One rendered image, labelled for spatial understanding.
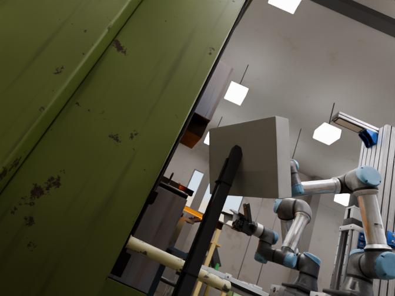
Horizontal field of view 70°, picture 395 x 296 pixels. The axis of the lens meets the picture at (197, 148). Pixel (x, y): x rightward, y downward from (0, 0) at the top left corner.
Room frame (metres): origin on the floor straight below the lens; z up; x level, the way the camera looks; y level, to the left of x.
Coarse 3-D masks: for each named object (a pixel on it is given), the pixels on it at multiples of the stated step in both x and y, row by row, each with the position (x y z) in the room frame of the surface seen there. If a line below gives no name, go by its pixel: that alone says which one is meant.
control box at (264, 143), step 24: (264, 120) 0.84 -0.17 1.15; (288, 120) 0.83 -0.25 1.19; (216, 144) 1.06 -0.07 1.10; (240, 144) 0.95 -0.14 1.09; (264, 144) 0.86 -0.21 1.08; (288, 144) 0.85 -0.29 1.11; (216, 168) 1.08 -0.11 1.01; (240, 168) 0.98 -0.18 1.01; (264, 168) 0.89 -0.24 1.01; (288, 168) 0.87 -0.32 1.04; (240, 192) 1.00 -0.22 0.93; (264, 192) 0.91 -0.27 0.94; (288, 192) 0.89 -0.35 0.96
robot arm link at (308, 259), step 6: (306, 252) 1.89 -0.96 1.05; (300, 258) 1.90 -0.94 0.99; (306, 258) 1.87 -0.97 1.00; (312, 258) 1.85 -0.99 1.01; (318, 258) 1.85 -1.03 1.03; (300, 264) 1.90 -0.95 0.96; (306, 264) 1.87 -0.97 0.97; (312, 264) 1.85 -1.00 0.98; (318, 264) 1.85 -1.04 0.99; (300, 270) 1.90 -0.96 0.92; (306, 270) 1.86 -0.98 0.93; (312, 270) 1.85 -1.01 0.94; (318, 270) 1.85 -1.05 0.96
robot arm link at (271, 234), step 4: (264, 228) 1.58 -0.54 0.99; (268, 228) 1.59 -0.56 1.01; (264, 232) 1.58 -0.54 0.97; (268, 232) 1.58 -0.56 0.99; (272, 232) 1.59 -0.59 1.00; (260, 236) 1.59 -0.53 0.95; (264, 236) 1.59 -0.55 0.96; (268, 236) 1.58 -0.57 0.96; (272, 236) 1.58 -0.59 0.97; (276, 236) 1.59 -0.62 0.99; (264, 240) 1.59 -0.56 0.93; (268, 240) 1.58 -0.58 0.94; (272, 240) 1.59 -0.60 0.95; (276, 240) 1.59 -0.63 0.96; (272, 244) 1.63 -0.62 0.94
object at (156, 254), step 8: (128, 240) 1.13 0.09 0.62; (136, 240) 1.14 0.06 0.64; (128, 248) 1.14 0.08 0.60; (136, 248) 1.13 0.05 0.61; (144, 248) 1.13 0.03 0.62; (152, 248) 1.14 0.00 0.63; (152, 256) 1.14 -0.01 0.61; (160, 256) 1.14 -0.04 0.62; (168, 256) 1.15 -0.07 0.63; (168, 264) 1.16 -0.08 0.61; (176, 264) 1.15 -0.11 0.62; (200, 272) 1.17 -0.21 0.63; (208, 272) 1.19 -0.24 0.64; (200, 280) 1.18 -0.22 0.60; (208, 280) 1.18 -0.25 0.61; (216, 280) 1.18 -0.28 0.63; (224, 280) 1.19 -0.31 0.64; (216, 288) 1.20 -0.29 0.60; (224, 288) 1.19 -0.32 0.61
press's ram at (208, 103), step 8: (224, 64) 1.35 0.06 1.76; (216, 72) 1.35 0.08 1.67; (224, 72) 1.35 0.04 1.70; (232, 72) 1.36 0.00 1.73; (216, 80) 1.35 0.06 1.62; (224, 80) 1.36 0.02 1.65; (208, 88) 1.35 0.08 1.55; (216, 88) 1.35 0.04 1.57; (224, 88) 1.36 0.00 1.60; (208, 96) 1.35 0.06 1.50; (216, 96) 1.35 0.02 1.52; (200, 104) 1.35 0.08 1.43; (208, 104) 1.35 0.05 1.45; (216, 104) 1.36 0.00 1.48; (200, 112) 1.35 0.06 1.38; (208, 112) 1.35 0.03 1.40; (200, 120) 1.40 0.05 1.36; (208, 120) 1.37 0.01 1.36
